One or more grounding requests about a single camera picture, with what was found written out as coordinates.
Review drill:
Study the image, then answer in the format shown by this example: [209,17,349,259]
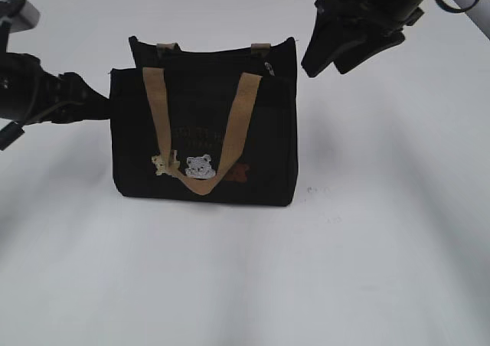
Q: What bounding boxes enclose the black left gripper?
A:
[1,53,110,126]

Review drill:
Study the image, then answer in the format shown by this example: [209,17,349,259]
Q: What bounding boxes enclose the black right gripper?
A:
[301,0,423,77]

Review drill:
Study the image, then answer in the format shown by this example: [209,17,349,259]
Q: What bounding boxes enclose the black tote bag tan straps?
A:
[106,35,300,210]

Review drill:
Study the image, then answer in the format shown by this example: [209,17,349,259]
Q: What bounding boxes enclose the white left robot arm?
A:
[1,0,110,126]

